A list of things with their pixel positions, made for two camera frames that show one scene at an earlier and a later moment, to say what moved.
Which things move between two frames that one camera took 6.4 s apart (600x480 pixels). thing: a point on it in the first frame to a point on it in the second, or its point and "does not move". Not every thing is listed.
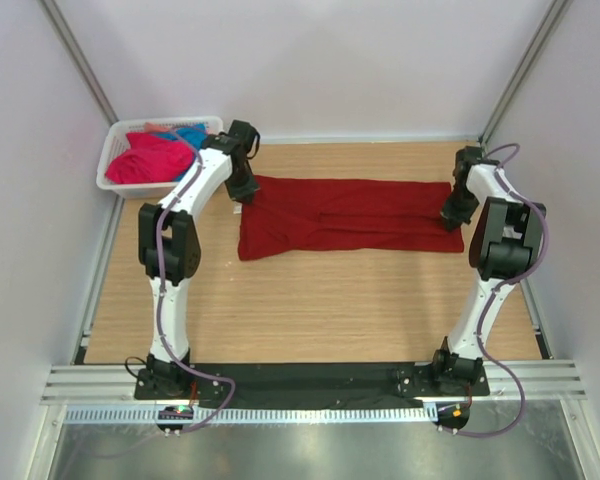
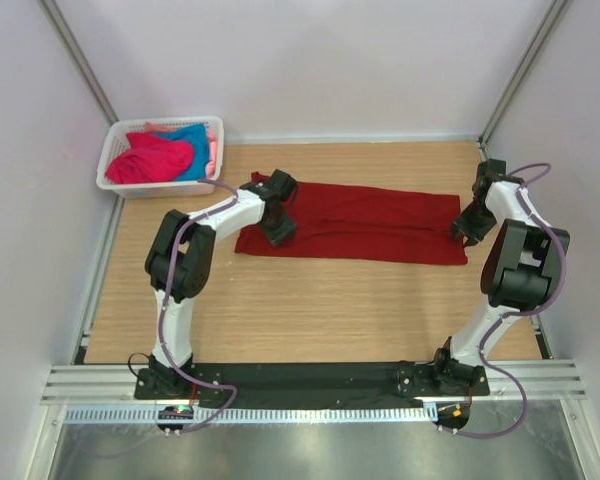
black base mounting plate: x=317 y=385 does not move
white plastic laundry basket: x=116 y=138 does not move
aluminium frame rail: x=534 y=382 does not move
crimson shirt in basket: x=150 y=158 does not move
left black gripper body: x=242 y=185 to x=279 y=229
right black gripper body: x=460 y=207 to x=475 y=223
